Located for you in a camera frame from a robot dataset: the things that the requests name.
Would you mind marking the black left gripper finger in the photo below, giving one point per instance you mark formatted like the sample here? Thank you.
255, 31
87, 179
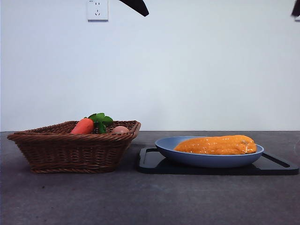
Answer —
138, 5

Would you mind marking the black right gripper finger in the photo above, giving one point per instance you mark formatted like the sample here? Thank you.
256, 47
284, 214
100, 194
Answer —
296, 8

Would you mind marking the orange-yellow corn cob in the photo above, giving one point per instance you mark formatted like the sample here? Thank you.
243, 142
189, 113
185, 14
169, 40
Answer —
215, 145

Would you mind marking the blue round plate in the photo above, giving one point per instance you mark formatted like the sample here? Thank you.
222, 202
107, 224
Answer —
206, 160

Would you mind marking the brown wicker basket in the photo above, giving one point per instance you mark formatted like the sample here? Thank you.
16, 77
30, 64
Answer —
70, 154

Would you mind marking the brown egg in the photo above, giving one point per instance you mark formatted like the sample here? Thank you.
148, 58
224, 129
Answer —
120, 130

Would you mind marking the orange carrot with green leaves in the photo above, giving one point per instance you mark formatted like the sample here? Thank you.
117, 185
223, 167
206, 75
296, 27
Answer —
82, 126

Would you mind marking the black flat tray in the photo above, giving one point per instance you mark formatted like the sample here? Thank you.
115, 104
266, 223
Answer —
152, 169

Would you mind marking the white wall plate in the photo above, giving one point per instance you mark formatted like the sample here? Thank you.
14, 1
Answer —
297, 19

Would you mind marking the white wall socket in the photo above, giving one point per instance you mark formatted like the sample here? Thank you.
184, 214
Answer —
98, 10

